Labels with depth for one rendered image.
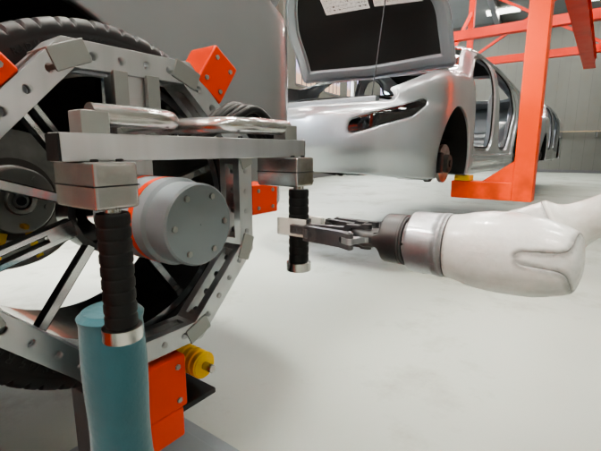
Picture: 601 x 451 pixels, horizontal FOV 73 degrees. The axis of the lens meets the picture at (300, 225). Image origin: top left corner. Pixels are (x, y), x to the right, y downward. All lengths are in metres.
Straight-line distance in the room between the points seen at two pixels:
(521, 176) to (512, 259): 3.48
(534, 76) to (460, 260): 3.55
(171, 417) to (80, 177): 0.56
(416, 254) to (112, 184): 0.39
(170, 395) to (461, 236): 0.61
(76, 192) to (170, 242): 0.17
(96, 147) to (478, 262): 0.46
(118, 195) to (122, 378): 0.28
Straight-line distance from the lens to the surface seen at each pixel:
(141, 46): 0.88
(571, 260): 0.55
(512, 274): 0.55
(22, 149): 1.16
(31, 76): 0.68
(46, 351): 0.73
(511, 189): 4.03
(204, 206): 0.64
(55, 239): 0.81
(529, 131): 4.01
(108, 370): 0.64
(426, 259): 0.58
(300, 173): 0.69
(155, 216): 0.62
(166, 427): 0.91
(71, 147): 0.48
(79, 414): 1.08
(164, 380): 0.86
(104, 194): 0.47
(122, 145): 0.51
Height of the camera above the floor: 0.96
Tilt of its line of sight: 10 degrees down
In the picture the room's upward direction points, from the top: straight up
